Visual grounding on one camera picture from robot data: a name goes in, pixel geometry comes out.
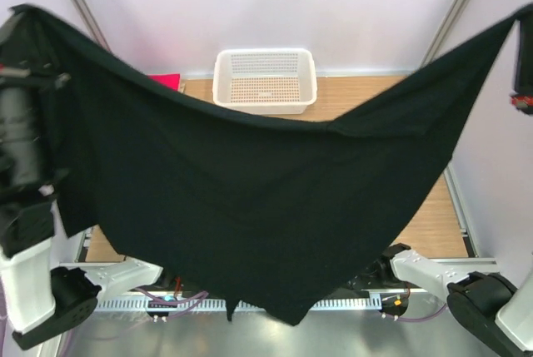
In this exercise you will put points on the black t-shirt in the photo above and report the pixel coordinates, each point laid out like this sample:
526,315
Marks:
274,212

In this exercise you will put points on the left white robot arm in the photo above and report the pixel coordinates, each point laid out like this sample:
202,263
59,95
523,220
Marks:
41,302

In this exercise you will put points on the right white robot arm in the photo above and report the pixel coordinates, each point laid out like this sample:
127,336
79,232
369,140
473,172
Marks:
488,306

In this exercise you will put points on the white perforated plastic basket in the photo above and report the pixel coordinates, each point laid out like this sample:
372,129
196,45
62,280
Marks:
265,81

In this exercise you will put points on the folded pink t-shirt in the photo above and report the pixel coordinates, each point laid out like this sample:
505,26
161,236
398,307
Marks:
172,81

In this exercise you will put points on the white slotted cable duct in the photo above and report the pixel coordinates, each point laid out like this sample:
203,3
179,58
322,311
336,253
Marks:
140,303

